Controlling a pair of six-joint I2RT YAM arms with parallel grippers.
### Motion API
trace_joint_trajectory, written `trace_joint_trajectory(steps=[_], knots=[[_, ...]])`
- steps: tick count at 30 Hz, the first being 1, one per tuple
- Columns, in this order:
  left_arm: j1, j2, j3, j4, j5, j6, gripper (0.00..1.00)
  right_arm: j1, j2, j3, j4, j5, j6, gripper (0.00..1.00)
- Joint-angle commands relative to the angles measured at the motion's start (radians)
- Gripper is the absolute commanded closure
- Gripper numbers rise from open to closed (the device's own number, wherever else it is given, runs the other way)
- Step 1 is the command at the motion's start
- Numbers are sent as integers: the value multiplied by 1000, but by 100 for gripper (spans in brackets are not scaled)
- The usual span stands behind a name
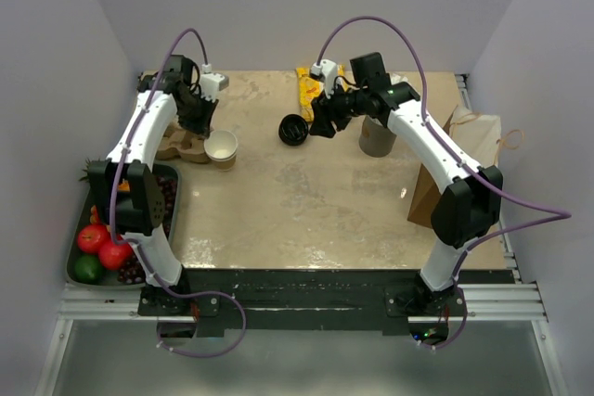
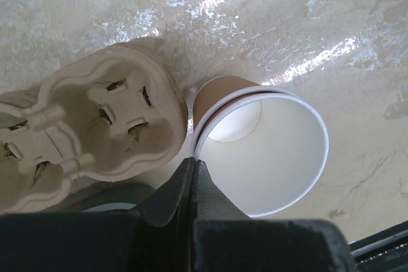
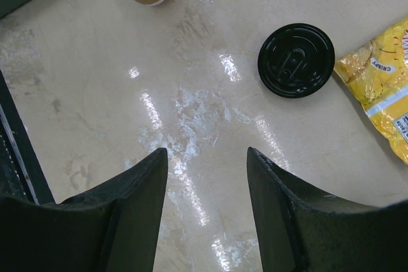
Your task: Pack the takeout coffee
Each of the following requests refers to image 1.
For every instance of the red strawberries cluster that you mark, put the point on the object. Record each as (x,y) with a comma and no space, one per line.
(94,217)

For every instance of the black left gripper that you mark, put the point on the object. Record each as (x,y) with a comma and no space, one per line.
(202,127)

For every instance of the green lime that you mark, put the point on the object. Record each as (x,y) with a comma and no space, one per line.
(88,269)

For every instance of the green fruit tray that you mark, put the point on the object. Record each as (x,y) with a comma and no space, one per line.
(110,278)

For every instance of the purple grapes bunch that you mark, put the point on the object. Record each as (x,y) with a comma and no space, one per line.
(131,272)

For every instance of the yellow snack bag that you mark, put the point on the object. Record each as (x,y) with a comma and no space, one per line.
(308,90)

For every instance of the aluminium frame rail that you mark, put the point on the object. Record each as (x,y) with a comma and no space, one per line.
(81,304)

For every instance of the cardboard cup carrier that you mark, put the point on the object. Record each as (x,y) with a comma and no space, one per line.
(178,143)

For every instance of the red apple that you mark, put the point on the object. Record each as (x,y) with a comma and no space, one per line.
(92,237)
(112,256)

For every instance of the brown paper cup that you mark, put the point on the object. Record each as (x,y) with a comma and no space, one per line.
(221,145)
(224,165)

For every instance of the small pineapple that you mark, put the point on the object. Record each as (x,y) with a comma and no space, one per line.
(85,176)

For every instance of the grey straw holder cup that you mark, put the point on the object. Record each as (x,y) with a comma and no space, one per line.
(375,140)

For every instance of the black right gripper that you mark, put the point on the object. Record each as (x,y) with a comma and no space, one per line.
(325,112)

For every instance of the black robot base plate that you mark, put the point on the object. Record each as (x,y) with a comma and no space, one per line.
(285,299)

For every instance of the black plastic cup lid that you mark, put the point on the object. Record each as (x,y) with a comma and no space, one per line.
(293,130)

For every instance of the orange horned melon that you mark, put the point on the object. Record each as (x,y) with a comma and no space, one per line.
(123,186)

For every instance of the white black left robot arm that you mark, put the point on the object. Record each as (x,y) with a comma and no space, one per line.
(136,217)

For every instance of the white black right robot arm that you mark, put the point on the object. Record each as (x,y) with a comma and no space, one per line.
(468,205)

